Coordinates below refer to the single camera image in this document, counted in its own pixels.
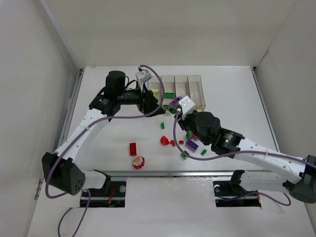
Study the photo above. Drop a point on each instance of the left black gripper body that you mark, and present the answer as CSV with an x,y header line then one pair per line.
x,y
144,101

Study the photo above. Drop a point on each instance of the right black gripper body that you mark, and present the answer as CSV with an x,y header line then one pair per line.
x,y
182,121

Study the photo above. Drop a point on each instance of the lime brick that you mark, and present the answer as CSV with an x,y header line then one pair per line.
x,y
155,93

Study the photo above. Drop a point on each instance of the red long brick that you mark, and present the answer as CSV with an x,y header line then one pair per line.
x,y
133,149

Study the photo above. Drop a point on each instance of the red rectangular brick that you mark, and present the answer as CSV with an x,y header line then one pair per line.
x,y
169,95

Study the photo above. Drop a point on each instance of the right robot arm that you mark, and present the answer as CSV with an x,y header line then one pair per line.
x,y
283,173

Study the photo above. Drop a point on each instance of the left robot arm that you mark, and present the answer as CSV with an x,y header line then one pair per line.
x,y
61,168

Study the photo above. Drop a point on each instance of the green and red brick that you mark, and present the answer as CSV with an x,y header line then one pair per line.
x,y
189,135

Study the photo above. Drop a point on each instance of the purple flat brick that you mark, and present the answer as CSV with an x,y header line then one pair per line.
x,y
191,145

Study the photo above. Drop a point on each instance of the tiny red tile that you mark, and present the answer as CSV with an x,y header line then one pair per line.
x,y
172,143

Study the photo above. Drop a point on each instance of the red arch brick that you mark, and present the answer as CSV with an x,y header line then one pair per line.
x,y
164,141

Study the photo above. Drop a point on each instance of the small green piece right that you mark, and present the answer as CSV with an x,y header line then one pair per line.
x,y
203,152

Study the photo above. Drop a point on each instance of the green square brick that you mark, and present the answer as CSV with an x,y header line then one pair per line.
x,y
184,155

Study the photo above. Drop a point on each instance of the red flower brick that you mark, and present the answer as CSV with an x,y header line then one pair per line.
x,y
139,162

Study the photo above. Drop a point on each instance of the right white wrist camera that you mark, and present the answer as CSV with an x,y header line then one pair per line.
x,y
187,106

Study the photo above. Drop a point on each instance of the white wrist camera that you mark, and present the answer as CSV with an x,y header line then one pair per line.
x,y
187,106
143,76

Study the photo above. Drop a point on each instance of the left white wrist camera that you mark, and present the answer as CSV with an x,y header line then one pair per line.
x,y
143,76

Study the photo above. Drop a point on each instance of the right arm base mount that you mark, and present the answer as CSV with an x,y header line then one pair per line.
x,y
229,193

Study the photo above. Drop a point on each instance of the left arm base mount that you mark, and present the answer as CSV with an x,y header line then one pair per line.
x,y
111,195

